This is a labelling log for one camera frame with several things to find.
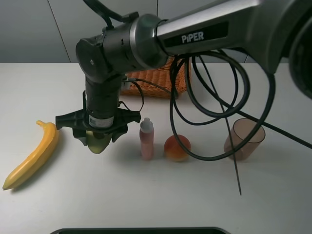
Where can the yellow banana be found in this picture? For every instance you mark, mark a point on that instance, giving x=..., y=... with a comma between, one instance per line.
x=36, y=159

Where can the red orange peach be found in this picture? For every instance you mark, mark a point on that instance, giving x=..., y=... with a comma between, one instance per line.
x=173, y=151

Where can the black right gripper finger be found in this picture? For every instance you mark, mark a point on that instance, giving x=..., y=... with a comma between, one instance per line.
x=117, y=134

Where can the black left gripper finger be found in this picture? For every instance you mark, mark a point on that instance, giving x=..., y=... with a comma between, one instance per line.
x=81, y=136

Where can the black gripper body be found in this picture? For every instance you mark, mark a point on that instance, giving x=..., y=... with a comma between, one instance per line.
x=101, y=112

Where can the black tray edge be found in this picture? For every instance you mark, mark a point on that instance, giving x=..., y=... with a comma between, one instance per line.
x=185, y=230

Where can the halved avocado with pit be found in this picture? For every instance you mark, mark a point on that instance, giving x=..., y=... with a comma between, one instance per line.
x=95, y=145

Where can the pink bottle white cap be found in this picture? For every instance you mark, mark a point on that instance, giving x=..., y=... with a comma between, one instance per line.
x=146, y=135

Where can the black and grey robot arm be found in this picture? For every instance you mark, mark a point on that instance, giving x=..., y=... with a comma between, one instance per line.
x=267, y=30

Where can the brown wicker basket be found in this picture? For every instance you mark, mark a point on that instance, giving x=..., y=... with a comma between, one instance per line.
x=160, y=77

